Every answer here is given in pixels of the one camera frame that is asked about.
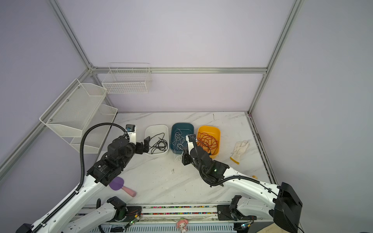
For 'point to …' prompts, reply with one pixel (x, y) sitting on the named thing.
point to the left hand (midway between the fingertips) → (139, 137)
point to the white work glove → (240, 149)
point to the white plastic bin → (153, 130)
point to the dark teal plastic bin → (186, 128)
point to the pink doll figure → (181, 224)
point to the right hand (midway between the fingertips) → (181, 148)
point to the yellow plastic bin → (214, 131)
